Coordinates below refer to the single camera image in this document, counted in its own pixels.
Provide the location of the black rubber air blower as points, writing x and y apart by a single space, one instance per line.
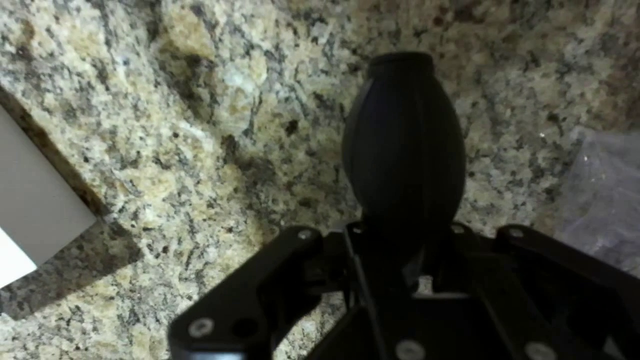
402 153

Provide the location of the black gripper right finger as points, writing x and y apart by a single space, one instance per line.
547 301

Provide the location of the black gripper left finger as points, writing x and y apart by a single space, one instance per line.
267 281

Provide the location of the small white box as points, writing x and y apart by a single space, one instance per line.
32 206

